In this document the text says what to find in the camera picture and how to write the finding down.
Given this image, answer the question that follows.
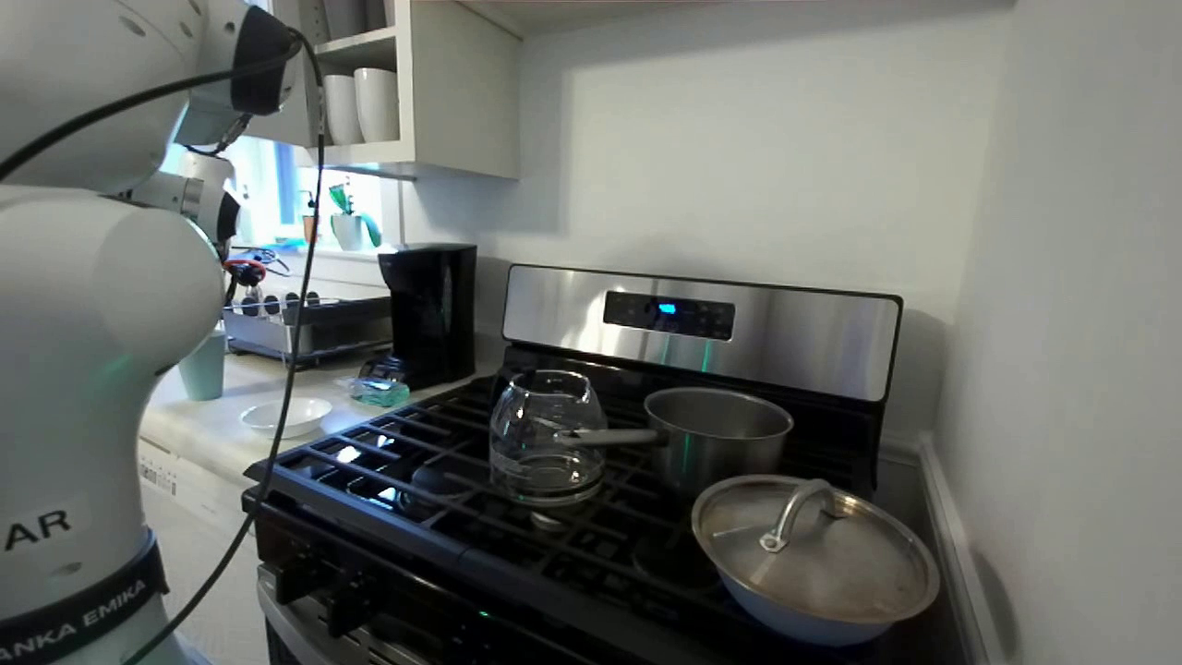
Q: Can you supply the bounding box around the white shallow bowl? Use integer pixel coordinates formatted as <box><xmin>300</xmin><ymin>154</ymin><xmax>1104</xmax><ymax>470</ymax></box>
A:
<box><xmin>237</xmin><ymin>392</ymin><xmax>335</xmax><ymax>441</ymax></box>

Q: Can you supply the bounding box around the black and steel gas stove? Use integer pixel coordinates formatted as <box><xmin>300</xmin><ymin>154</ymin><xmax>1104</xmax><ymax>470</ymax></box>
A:
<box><xmin>242</xmin><ymin>264</ymin><xmax>967</xmax><ymax>665</ymax></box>

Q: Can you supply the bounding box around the clear glass carafe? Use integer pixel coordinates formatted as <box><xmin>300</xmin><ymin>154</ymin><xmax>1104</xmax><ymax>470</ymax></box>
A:
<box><xmin>489</xmin><ymin>365</ymin><xmax>609</xmax><ymax>509</ymax></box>

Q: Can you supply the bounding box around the white overhead cabinet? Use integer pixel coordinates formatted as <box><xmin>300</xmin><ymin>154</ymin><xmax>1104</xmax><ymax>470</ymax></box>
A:
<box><xmin>492</xmin><ymin>0</ymin><xmax>1021</xmax><ymax>40</ymax></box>

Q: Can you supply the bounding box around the steel pan lid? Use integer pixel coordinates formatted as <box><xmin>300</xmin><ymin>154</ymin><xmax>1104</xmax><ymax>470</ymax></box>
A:
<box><xmin>689</xmin><ymin>474</ymin><xmax>941</xmax><ymax>627</ymax></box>

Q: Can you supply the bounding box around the steel dish rack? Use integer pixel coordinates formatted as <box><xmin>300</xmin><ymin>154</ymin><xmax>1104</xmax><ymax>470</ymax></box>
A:
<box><xmin>220</xmin><ymin>290</ymin><xmax>399</xmax><ymax>370</ymax></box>

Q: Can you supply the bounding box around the white framed window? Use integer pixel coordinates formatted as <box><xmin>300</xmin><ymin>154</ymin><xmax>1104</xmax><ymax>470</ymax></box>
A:
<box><xmin>162</xmin><ymin>131</ymin><xmax>413</xmax><ymax>264</ymax></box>

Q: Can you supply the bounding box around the small clear glass jar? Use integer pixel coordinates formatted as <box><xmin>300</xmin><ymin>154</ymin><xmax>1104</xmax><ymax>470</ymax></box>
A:
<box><xmin>351</xmin><ymin>348</ymin><xmax>419</xmax><ymax>413</ymax></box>

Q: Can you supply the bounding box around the steel saucepan with handle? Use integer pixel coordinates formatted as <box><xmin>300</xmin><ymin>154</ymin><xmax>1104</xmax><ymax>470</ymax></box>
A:
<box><xmin>550</xmin><ymin>385</ymin><xmax>798</xmax><ymax>498</ymax></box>

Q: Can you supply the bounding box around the blue pan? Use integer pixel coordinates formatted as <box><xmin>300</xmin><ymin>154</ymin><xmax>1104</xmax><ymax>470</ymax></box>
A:
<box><xmin>718</xmin><ymin>575</ymin><xmax>918</xmax><ymax>651</ymax></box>

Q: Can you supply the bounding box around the white ceramic mug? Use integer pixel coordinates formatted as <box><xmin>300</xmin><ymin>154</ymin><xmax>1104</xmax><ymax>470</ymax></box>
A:
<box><xmin>321</xmin><ymin>72</ymin><xmax>362</xmax><ymax>149</ymax></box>
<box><xmin>351</xmin><ymin>63</ymin><xmax>403</xmax><ymax>144</ymax></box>

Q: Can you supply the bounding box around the black coffee maker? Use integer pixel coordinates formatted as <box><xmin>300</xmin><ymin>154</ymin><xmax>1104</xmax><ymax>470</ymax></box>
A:
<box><xmin>377</xmin><ymin>241</ymin><xmax>482</xmax><ymax>397</ymax></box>

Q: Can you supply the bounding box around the white potted green plant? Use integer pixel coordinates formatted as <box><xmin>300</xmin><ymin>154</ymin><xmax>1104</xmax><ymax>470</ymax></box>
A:
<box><xmin>321</xmin><ymin>180</ymin><xmax>387</xmax><ymax>257</ymax></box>

